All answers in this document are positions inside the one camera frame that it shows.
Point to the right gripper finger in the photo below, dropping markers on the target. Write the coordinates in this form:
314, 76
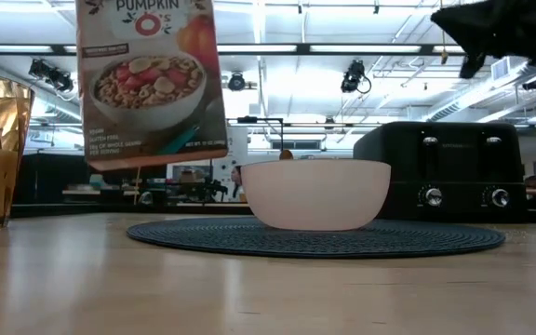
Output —
473, 65
459, 23

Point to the person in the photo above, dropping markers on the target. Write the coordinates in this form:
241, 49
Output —
237, 179

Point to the white round bowl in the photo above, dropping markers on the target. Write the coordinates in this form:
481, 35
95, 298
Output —
314, 195

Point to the white background machine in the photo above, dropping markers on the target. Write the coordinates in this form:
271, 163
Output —
237, 153

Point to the brown round background object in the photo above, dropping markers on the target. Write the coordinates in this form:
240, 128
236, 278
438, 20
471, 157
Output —
285, 155

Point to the pumpkin O's cereal box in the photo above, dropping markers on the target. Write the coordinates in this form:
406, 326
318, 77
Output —
151, 93

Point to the dark round woven placemat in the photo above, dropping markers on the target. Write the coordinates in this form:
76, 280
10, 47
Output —
203, 239

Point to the black four-slot toaster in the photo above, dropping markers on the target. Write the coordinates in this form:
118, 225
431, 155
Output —
459, 172

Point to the long black ceiling truss bar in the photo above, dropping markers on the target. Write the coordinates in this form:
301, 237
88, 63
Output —
303, 48

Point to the grey air vent grille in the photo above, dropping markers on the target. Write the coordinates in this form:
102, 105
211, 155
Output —
500, 68

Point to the black background robot arm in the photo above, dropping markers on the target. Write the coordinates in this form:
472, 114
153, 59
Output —
203, 188

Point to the black ceiling spotlight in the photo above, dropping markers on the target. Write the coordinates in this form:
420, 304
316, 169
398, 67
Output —
353, 76
236, 82
533, 84
39, 69
61, 82

